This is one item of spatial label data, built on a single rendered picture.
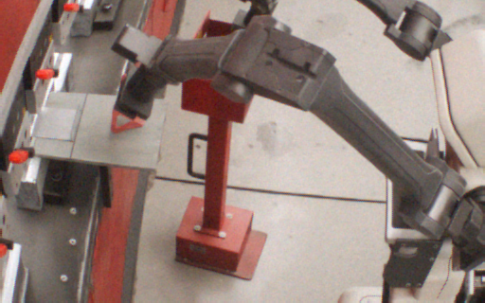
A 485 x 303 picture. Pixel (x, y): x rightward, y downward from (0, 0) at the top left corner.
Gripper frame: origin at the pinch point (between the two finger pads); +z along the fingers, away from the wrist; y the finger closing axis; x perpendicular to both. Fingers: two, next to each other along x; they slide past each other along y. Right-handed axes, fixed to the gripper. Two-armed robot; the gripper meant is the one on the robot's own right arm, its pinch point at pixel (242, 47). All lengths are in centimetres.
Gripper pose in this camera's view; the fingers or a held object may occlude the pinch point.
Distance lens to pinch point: 215.5
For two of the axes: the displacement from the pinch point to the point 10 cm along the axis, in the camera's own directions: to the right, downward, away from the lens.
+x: -2.7, 6.8, -6.8
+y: -9.1, -4.2, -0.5
